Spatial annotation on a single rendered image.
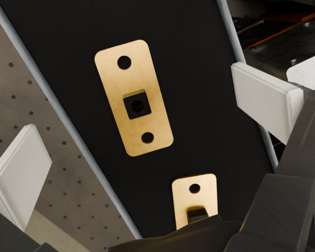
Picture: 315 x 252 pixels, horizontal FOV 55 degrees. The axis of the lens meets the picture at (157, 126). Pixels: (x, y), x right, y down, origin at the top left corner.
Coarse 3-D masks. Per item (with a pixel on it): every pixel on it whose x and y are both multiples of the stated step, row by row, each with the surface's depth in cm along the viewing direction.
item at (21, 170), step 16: (32, 128) 18; (16, 144) 16; (32, 144) 18; (0, 160) 15; (16, 160) 15; (32, 160) 17; (48, 160) 19; (0, 176) 13; (16, 176) 15; (32, 176) 16; (0, 192) 13; (16, 192) 14; (32, 192) 16; (0, 208) 13; (16, 208) 14; (32, 208) 15; (16, 224) 14
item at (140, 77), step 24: (120, 48) 21; (144, 48) 21; (120, 72) 21; (144, 72) 21; (120, 96) 22; (144, 96) 21; (120, 120) 23; (144, 120) 23; (144, 144) 24; (168, 144) 24
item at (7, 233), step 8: (0, 216) 11; (0, 224) 10; (8, 224) 10; (0, 232) 10; (8, 232) 10; (16, 232) 9; (24, 232) 9; (0, 240) 9; (8, 240) 9; (16, 240) 9; (24, 240) 9; (32, 240) 9; (0, 248) 9; (8, 248) 9; (16, 248) 9; (24, 248) 9; (32, 248) 9; (40, 248) 8; (48, 248) 8
